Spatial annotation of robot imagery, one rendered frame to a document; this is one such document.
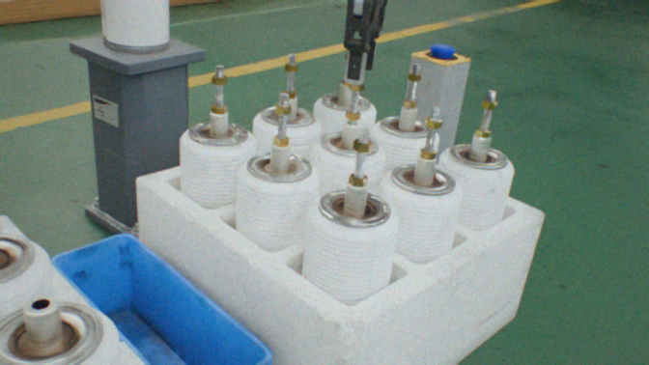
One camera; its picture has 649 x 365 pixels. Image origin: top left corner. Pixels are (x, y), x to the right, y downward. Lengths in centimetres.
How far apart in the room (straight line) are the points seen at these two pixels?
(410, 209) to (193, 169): 27
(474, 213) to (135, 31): 54
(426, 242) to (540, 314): 33
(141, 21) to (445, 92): 47
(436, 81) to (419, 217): 36
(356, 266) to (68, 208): 66
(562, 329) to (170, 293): 56
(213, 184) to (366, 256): 24
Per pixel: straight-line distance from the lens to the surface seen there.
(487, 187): 78
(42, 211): 115
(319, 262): 62
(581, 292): 108
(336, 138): 80
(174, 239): 79
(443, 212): 69
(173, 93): 97
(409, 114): 85
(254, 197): 68
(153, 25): 94
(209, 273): 75
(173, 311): 78
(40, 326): 46
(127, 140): 97
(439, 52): 101
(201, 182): 77
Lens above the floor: 55
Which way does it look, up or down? 26 degrees down
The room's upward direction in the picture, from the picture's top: 6 degrees clockwise
